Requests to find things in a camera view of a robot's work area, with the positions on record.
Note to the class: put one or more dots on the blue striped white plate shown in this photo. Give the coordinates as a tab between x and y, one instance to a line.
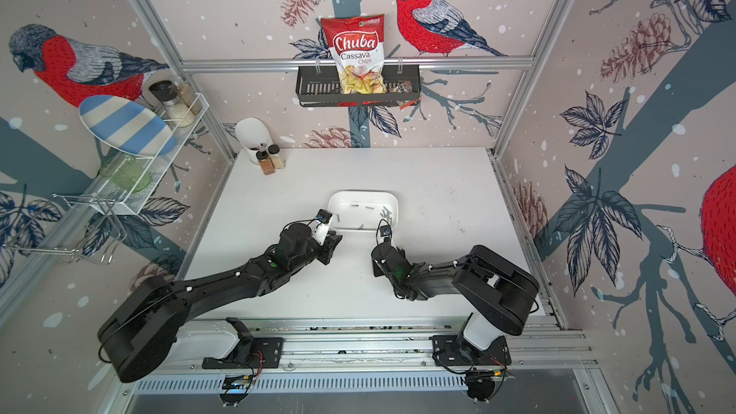
126	126

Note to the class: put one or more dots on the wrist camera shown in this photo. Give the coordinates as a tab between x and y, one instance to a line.
323	219
385	232

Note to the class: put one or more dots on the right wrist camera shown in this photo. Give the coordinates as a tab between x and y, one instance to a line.
385	232

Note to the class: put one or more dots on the black wire wall basket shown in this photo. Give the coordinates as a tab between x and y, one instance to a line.
396	86

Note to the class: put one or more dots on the brown spice bottle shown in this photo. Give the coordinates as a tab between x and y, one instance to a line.
265	163

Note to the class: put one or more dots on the white plastic storage box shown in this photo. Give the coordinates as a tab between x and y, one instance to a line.
358	211

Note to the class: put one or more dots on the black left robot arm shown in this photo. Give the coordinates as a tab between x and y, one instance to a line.
139	335

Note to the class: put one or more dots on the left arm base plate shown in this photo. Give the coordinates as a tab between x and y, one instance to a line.
249	353

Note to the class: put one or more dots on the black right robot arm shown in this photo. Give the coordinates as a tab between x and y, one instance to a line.
502	294

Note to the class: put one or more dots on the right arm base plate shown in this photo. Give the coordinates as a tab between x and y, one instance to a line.
454	352

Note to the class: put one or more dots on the yellow spice bottle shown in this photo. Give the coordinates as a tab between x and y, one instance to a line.
276	157

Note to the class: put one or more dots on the white utensil holder cup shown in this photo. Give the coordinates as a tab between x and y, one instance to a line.
253	135

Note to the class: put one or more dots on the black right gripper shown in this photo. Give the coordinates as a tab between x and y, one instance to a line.
377	272

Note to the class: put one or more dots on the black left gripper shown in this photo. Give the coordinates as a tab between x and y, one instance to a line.
330	245

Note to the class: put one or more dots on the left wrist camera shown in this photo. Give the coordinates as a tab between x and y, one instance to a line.
323	219

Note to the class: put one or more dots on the white wire wall rack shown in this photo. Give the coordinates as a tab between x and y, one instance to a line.
117	216

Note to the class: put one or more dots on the black lid spice grinder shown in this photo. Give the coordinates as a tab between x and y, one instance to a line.
171	102

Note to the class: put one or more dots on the red Chuba chips bag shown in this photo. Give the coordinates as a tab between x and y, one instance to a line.
356	46

